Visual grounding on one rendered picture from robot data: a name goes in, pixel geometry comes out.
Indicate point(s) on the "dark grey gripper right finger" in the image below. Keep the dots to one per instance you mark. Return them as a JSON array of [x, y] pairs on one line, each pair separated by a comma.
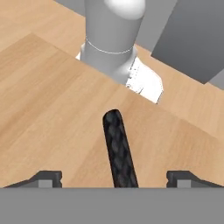
[[178, 176]]

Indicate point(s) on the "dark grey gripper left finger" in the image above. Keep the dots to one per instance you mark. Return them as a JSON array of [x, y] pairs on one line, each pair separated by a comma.
[[49, 176]]

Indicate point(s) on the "grey white round column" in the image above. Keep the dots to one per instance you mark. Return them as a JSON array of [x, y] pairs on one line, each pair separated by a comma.
[[112, 35]]

